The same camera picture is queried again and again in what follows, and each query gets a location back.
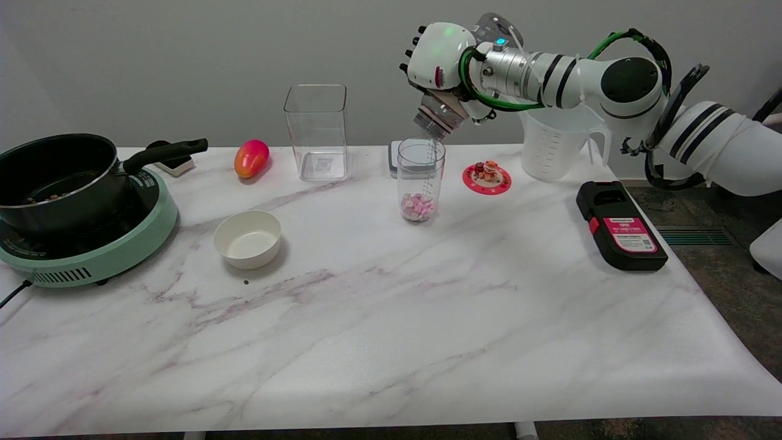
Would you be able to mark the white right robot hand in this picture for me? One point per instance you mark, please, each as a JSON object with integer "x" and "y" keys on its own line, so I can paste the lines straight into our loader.
{"x": 437, "y": 55}

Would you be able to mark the clear plastic bottle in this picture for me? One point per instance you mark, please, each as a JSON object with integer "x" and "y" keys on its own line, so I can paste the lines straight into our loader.
{"x": 438, "y": 116}

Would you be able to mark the pink white candy pieces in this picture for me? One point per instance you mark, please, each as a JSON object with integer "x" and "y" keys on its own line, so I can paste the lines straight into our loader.
{"x": 417, "y": 208}

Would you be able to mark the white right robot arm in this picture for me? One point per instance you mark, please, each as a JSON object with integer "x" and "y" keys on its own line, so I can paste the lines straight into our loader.
{"x": 635, "y": 91}

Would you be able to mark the tall clear measuring cup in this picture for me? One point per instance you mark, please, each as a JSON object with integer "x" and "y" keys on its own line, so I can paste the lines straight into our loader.
{"x": 420, "y": 177}

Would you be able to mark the large translucent measuring jug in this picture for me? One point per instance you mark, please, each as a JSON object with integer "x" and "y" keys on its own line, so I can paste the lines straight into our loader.
{"x": 553, "y": 146}

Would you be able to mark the small grey white scale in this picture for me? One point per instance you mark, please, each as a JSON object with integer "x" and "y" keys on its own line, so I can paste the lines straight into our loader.
{"x": 393, "y": 160}

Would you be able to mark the pink coaster with toy figure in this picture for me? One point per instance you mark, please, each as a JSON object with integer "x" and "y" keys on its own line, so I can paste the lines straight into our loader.
{"x": 487, "y": 178}

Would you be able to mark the clear square storage container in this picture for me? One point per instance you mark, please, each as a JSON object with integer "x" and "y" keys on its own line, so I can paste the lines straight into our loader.
{"x": 317, "y": 131}

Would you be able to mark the pink orange mango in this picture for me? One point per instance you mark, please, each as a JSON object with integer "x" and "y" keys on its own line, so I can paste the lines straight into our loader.
{"x": 250, "y": 157}

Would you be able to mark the black box with red label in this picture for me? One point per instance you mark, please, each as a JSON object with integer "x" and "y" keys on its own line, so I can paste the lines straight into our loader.
{"x": 620, "y": 229}

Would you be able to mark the white bowl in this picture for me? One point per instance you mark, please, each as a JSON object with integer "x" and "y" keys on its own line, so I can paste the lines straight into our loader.
{"x": 247, "y": 241}

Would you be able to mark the white black power adapter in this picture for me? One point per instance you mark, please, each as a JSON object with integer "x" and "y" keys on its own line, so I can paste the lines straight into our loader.
{"x": 178, "y": 165}

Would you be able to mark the floor vent grille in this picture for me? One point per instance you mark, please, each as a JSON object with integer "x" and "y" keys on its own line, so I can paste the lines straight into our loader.
{"x": 693, "y": 235}

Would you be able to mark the green induction cooker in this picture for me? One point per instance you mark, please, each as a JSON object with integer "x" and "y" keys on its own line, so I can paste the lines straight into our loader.
{"x": 122, "y": 247}

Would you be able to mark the white table leg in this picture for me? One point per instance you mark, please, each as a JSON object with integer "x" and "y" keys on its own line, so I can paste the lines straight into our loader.
{"x": 525, "y": 431}
{"x": 194, "y": 436}

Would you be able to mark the black saucepan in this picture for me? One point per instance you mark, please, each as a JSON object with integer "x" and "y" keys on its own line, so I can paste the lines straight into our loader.
{"x": 55, "y": 183}

